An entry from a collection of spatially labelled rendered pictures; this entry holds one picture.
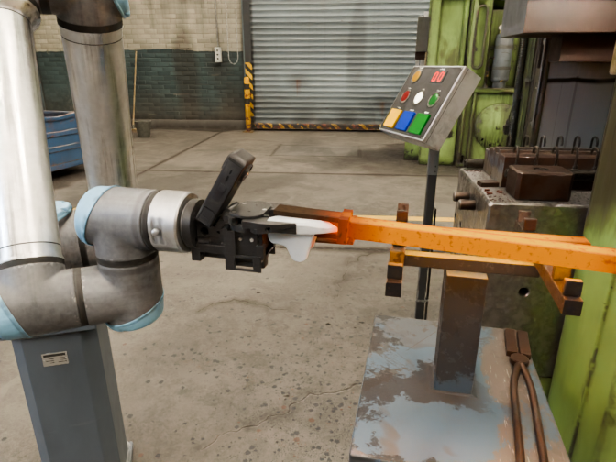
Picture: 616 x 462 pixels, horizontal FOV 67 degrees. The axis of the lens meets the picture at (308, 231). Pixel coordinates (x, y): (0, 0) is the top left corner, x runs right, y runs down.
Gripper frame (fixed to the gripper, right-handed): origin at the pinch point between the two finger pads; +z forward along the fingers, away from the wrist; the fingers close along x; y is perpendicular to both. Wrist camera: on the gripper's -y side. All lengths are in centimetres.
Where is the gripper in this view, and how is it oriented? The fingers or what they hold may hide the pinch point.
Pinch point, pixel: (328, 220)
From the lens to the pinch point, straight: 62.4
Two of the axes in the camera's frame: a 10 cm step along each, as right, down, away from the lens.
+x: -2.2, 3.4, -9.1
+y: -0.1, 9.4, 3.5
